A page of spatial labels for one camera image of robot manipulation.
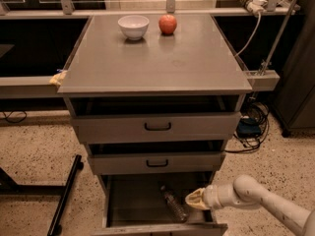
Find dark grey cabinet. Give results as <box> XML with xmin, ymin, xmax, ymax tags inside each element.
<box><xmin>271</xmin><ymin>0</ymin><xmax>315</xmax><ymax>137</ymax></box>

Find black cable loop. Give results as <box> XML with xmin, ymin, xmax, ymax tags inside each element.
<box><xmin>1</xmin><ymin>110</ymin><xmax>28</xmax><ymax>124</ymax></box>

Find black floor stand bar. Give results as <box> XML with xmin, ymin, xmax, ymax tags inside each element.
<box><xmin>0</xmin><ymin>154</ymin><xmax>84</xmax><ymax>236</ymax></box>

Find red apple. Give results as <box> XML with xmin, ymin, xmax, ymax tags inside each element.
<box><xmin>158</xmin><ymin>15</ymin><xmax>177</xmax><ymax>34</ymax></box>

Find white ceramic bowl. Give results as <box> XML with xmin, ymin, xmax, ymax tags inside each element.
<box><xmin>118</xmin><ymin>15</ymin><xmax>150</xmax><ymax>40</ymax></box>

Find yellow tape wad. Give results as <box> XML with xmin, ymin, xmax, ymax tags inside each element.
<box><xmin>49</xmin><ymin>71</ymin><xmax>67</xmax><ymax>87</ymax></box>

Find grey drawer cabinet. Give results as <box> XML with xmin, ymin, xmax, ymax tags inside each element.
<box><xmin>57</xmin><ymin>13</ymin><xmax>253</xmax><ymax>236</ymax></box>

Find white power cable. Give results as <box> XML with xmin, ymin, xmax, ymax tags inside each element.
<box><xmin>233</xmin><ymin>12</ymin><xmax>262</xmax><ymax>58</ymax></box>

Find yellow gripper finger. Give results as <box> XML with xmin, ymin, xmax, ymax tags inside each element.
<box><xmin>185</xmin><ymin>196</ymin><xmax>210</xmax><ymax>210</ymax></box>
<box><xmin>187</xmin><ymin>188</ymin><xmax>205</xmax><ymax>199</ymax></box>

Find clear plastic water bottle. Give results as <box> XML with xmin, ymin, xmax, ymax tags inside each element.
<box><xmin>159</xmin><ymin>185</ymin><xmax>189</xmax><ymax>223</ymax></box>

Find top grey drawer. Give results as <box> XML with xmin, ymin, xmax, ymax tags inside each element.
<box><xmin>72</xmin><ymin>112</ymin><xmax>240</xmax><ymax>144</ymax></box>

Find bottom grey drawer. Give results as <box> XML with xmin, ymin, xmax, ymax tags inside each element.
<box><xmin>92</xmin><ymin>172</ymin><xmax>227</xmax><ymax>236</ymax></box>

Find middle grey drawer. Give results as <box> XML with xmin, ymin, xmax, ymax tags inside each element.
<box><xmin>88</xmin><ymin>151</ymin><xmax>225</xmax><ymax>175</ymax></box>

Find grey drawer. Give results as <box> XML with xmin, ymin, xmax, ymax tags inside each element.
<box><xmin>88</xmin><ymin>151</ymin><xmax>225</xmax><ymax>175</ymax></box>
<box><xmin>92</xmin><ymin>172</ymin><xmax>227</xmax><ymax>236</ymax></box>
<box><xmin>72</xmin><ymin>112</ymin><xmax>240</xmax><ymax>144</ymax></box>

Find black cable bundle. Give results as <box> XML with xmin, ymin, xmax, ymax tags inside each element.
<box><xmin>224</xmin><ymin>101</ymin><xmax>270</xmax><ymax>154</ymax></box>

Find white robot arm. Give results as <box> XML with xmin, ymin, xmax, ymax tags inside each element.
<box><xmin>185</xmin><ymin>175</ymin><xmax>315</xmax><ymax>236</ymax></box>

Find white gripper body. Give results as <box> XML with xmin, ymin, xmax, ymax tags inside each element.
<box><xmin>203</xmin><ymin>185</ymin><xmax>226</xmax><ymax>209</ymax></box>

